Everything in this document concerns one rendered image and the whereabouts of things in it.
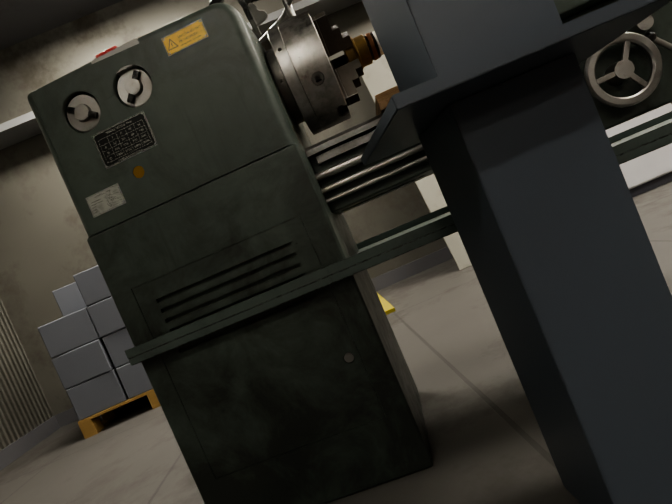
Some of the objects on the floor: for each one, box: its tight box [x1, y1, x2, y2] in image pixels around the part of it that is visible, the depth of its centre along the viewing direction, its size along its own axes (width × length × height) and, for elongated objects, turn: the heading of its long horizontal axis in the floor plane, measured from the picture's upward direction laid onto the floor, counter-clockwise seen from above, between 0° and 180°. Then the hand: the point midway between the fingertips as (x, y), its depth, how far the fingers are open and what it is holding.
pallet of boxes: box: [38, 265, 161, 439], centre depth 351 cm, size 109×73×108 cm
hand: (256, 32), depth 143 cm, fingers closed
